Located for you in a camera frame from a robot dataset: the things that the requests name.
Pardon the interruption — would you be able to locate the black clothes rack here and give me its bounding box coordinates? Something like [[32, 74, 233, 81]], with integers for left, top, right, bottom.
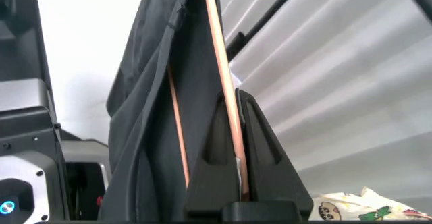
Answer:
[[225, 0, 432, 62]]

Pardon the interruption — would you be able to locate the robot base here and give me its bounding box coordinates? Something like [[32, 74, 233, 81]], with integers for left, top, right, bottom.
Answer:
[[0, 0, 112, 222]]

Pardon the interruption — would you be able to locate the cream printed garment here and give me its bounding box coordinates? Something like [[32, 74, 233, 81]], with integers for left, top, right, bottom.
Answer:
[[308, 186, 432, 222]]

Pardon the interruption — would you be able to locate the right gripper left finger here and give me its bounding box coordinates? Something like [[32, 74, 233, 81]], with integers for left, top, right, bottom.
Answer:
[[184, 92, 241, 218]]

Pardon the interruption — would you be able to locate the dark grey garment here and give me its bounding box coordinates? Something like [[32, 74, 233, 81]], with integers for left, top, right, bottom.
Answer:
[[97, 0, 234, 222]]

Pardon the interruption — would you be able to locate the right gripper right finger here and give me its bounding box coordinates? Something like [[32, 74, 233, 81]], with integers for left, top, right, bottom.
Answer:
[[236, 88, 314, 218]]

